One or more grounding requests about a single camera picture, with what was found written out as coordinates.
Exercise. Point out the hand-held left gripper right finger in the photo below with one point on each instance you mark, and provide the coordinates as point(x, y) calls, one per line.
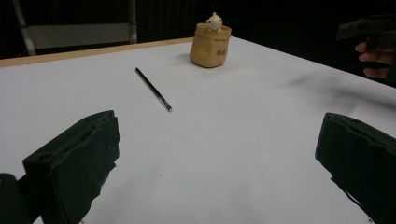
point(361, 158)

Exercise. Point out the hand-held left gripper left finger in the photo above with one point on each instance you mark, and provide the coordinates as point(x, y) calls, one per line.
point(74, 161)

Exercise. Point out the black pen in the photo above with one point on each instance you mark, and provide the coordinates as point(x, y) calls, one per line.
point(154, 90)

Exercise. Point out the tan fabric pen holder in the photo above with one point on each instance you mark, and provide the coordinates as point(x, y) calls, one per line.
point(209, 49)

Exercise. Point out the metal stand leg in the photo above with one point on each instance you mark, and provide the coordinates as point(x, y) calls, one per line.
point(23, 28)

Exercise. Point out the small white figurine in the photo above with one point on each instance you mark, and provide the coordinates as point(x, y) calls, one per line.
point(214, 22)

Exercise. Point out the metal stand post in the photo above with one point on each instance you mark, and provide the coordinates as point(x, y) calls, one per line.
point(132, 21)

